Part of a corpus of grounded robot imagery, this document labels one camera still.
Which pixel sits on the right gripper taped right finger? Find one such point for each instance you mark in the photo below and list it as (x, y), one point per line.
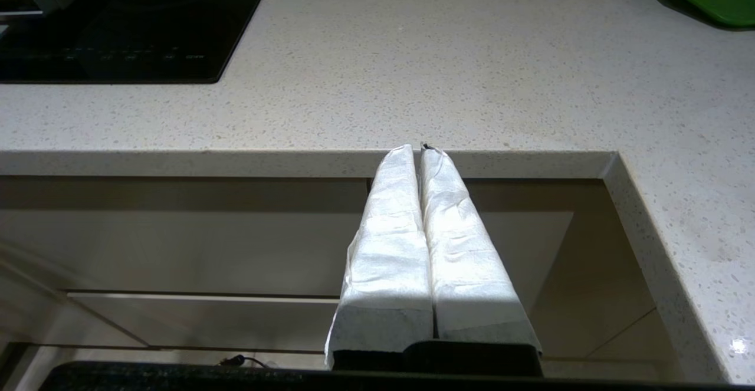
(466, 273)

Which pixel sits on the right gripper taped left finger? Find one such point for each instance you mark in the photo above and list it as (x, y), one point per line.
(389, 273)

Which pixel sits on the grey cabinet front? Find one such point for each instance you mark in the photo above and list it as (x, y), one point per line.
(177, 237)
(548, 249)

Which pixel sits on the black induction cooktop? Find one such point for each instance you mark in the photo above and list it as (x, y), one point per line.
(147, 25)

